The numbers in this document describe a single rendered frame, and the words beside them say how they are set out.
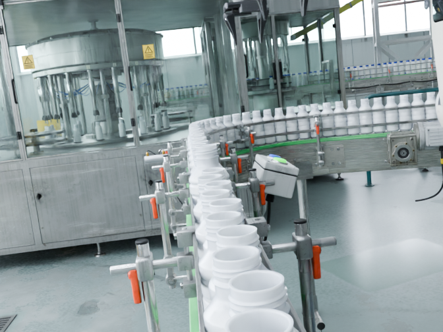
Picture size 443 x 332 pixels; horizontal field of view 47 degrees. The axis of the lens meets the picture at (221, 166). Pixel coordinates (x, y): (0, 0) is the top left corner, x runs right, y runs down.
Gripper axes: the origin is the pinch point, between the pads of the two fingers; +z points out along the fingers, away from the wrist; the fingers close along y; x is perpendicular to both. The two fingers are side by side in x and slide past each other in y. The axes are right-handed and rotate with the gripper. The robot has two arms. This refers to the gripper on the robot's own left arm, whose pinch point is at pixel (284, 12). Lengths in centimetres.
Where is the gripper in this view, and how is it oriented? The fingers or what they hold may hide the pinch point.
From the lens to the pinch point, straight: 86.1
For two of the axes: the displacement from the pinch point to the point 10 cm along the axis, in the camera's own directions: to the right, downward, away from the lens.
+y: 9.9, -1.1, 0.5
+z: 1.0, 9.8, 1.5
